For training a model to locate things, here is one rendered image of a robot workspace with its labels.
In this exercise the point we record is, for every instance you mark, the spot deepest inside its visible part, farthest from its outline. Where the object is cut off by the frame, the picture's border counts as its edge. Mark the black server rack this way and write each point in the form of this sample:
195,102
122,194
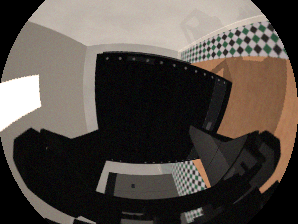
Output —
181,95

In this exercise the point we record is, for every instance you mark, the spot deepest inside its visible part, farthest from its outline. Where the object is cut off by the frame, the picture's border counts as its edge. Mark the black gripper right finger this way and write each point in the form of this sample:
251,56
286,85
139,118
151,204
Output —
218,153

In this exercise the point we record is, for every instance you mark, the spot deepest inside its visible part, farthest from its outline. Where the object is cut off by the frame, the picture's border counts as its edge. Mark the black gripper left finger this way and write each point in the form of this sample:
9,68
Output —
87,156

